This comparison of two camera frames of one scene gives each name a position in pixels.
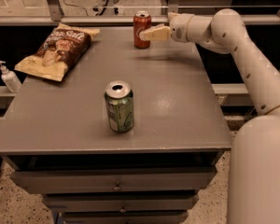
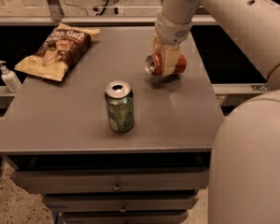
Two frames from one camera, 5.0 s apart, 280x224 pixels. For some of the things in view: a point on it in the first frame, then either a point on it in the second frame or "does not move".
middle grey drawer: [122, 203] does not move
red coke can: [142, 21] → [154, 64]
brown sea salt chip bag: [61, 53] does not move
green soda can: [119, 97] does not move
